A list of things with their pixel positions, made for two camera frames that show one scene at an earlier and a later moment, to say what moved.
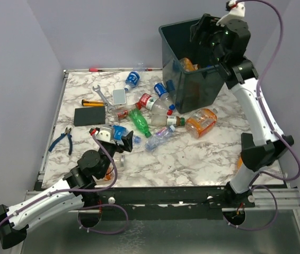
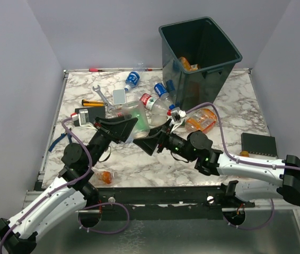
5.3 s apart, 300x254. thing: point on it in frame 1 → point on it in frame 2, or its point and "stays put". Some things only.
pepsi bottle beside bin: [161, 90] stays put
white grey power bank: [118, 97] stays put
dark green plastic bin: [191, 74] stays put
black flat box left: [89, 116] stays put
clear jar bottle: [122, 160] → [137, 109]
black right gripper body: [212, 36] → [176, 144]
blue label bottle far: [132, 80] stays put
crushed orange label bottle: [187, 65] stays put
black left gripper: [127, 141] → [116, 132]
